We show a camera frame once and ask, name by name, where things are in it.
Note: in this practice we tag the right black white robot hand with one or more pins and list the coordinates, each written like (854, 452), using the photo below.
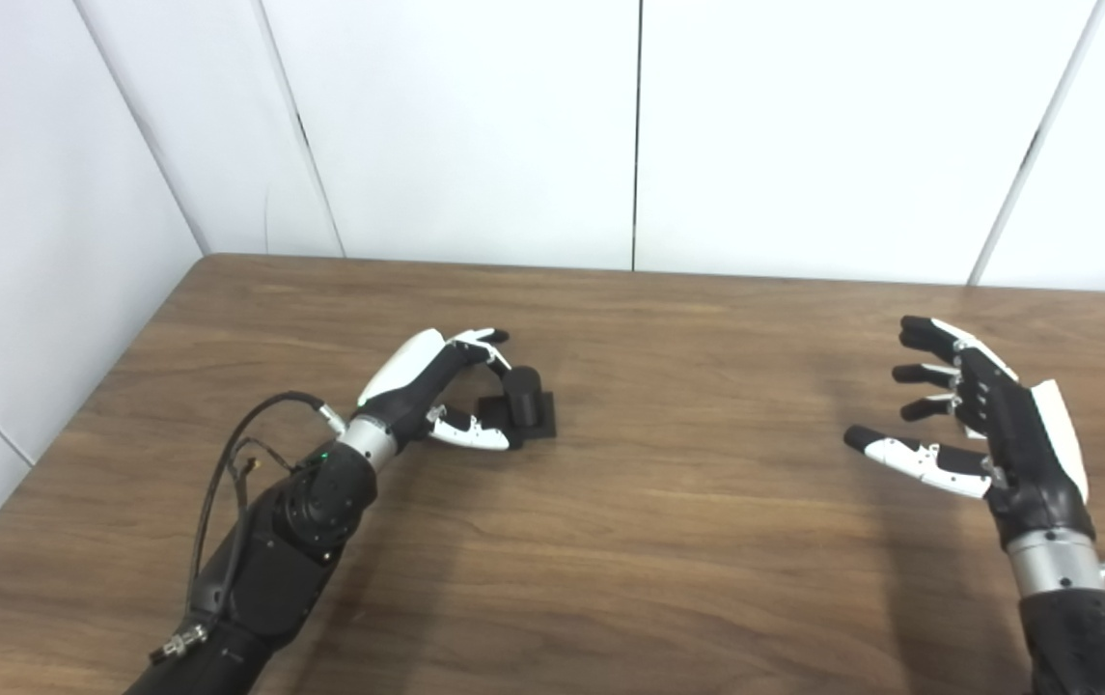
(1025, 444)

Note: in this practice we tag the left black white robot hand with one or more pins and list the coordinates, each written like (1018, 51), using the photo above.
(412, 381)

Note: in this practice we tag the black peg with square base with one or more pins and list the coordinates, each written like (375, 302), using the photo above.
(523, 391)

